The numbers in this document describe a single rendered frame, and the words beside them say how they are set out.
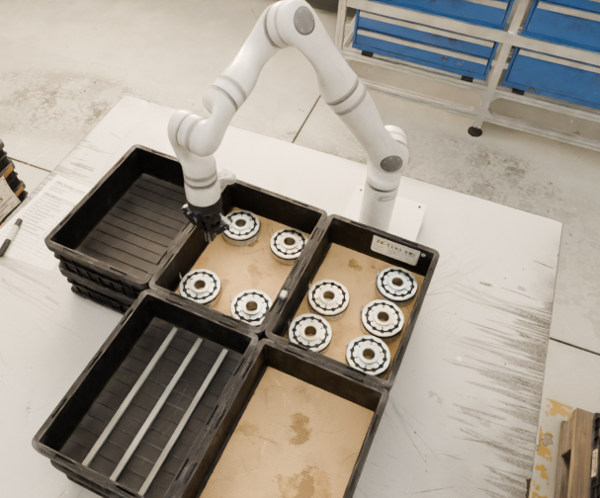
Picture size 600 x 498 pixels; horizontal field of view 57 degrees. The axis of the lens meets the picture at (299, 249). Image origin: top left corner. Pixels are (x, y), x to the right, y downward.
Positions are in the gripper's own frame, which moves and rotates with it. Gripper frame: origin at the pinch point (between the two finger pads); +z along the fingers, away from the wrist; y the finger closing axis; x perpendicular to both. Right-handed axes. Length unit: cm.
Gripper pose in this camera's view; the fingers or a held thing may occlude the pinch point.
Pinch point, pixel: (210, 234)
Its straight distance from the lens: 132.4
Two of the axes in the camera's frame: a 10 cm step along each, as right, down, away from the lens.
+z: -0.4, 6.1, 7.9
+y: 9.1, 3.4, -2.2
